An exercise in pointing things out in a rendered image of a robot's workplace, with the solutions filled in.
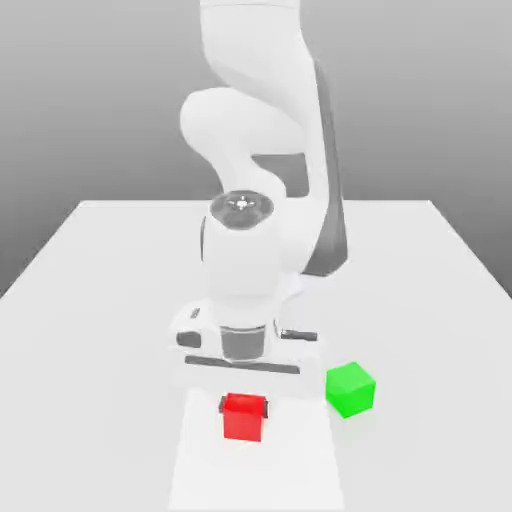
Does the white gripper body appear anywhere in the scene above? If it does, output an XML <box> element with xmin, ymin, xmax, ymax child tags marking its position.
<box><xmin>172</xmin><ymin>351</ymin><xmax>322</xmax><ymax>396</ymax></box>

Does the small red cube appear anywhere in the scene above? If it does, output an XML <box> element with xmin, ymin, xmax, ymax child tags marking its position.
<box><xmin>220</xmin><ymin>392</ymin><xmax>266</xmax><ymax>443</ymax></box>

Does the small green cube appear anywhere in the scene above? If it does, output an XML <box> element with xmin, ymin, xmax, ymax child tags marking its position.
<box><xmin>325</xmin><ymin>361</ymin><xmax>377</xmax><ymax>420</ymax></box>

